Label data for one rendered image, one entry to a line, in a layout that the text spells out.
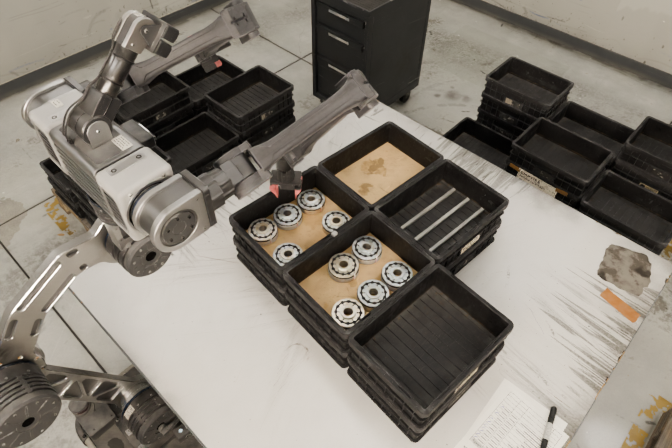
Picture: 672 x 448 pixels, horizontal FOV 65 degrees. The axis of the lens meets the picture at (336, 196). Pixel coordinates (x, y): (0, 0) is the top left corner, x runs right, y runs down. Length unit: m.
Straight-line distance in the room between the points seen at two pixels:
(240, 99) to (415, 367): 1.93
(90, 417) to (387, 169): 1.46
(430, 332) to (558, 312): 0.52
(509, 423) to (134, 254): 1.18
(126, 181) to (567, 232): 1.68
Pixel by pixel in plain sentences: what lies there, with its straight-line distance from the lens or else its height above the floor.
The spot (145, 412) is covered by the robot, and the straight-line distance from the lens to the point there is 2.12.
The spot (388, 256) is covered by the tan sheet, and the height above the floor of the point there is 0.83.
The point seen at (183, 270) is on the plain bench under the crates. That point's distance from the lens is 2.03.
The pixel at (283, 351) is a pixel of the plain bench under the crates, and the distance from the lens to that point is 1.80.
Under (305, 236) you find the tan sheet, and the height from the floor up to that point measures 0.83.
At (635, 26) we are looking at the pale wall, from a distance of 4.65.
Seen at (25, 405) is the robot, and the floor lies 0.96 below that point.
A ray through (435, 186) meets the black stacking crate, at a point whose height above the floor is 0.83.
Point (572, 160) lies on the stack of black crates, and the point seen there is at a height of 0.49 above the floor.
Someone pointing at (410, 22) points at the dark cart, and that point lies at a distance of 3.41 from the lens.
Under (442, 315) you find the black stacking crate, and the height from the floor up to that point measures 0.83.
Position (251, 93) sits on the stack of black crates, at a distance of 3.12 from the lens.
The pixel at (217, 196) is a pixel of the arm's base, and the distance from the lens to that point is 1.17.
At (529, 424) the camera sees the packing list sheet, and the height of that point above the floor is 0.70.
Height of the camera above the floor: 2.31
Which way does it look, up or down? 47 degrees down
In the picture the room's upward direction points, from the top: 1 degrees clockwise
